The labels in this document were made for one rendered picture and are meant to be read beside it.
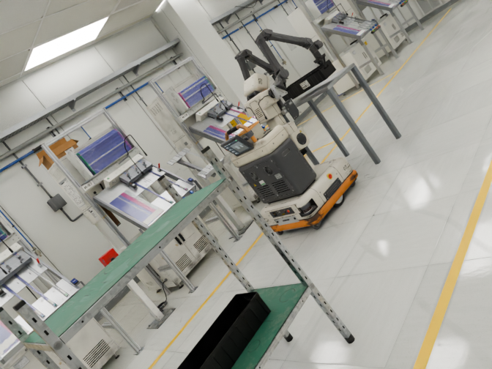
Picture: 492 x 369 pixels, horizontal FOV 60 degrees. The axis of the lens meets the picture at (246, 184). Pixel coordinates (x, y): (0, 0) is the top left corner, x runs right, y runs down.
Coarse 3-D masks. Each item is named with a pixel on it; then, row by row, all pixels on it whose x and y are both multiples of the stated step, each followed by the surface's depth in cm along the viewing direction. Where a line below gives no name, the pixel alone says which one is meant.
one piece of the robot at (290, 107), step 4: (280, 100) 354; (288, 100) 355; (280, 104) 357; (284, 104) 352; (288, 104) 354; (292, 104) 357; (284, 108) 354; (288, 108) 354; (292, 108) 356; (296, 108) 358; (284, 112) 352; (292, 112) 355; (296, 112) 357; (292, 116) 354; (296, 116) 356
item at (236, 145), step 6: (252, 132) 325; (234, 138) 323; (240, 138) 323; (246, 138) 325; (222, 144) 340; (228, 144) 335; (234, 144) 332; (240, 144) 329; (246, 144) 325; (252, 144) 328; (228, 150) 344; (234, 150) 340; (240, 150) 337; (246, 150) 334
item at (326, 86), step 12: (336, 72) 391; (324, 84) 372; (360, 84) 378; (300, 96) 419; (312, 96) 367; (336, 96) 354; (372, 96) 378; (312, 108) 433; (288, 120) 409; (324, 120) 434; (348, 120) 357; (384, 120) 385; (360, 132) 361; (396, 132) 385; (312, 156) 416; (372, 156) 365
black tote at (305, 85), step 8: (328, 64) 366; (312, 72) 366; (320, 72) 361; (328, 72) 364; (304, 80) 377; (312, 80) 371; (320, 80) 366; (288, 88) 394; (296, 88) 389; (304, 88) 383; (288, 96) 401; (296, 96) 395
